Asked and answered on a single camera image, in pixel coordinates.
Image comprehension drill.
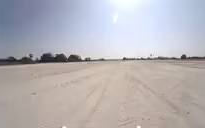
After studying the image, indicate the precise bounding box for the row of dark trees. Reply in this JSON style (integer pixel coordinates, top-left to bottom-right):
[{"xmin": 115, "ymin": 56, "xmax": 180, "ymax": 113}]
[{"xmin": 5, "ymin": 52, "xmax": 92, "ymax": 64}]

